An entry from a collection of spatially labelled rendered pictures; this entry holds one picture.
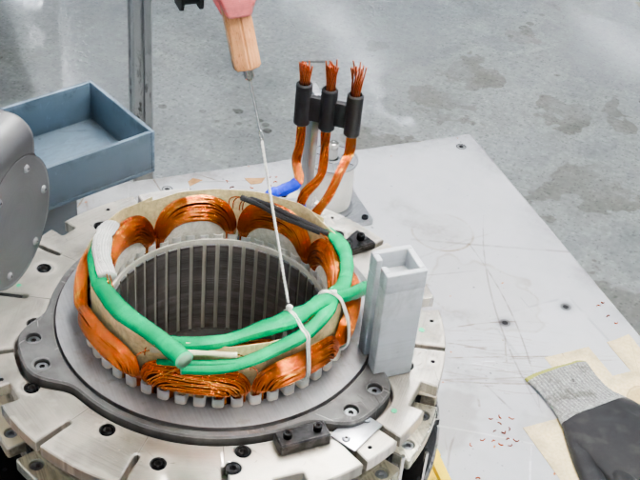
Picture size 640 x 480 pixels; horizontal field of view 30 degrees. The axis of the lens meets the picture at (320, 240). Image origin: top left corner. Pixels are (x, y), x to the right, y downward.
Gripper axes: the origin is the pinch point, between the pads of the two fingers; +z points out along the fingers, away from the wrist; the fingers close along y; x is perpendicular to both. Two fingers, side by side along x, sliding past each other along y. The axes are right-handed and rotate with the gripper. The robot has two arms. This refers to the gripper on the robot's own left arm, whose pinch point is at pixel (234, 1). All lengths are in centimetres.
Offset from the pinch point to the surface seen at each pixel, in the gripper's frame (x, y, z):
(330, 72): -7.9, 9.8, 7.0
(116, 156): 5.8, 34.9, 16.2
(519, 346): -34, 42, 46
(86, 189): 8.9, 34.4, 18.5
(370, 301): -6.4, 0.1, 20.3
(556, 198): -108, 188, 81
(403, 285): -7.9, -2.4, 18.6
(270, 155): -44, 214, 65
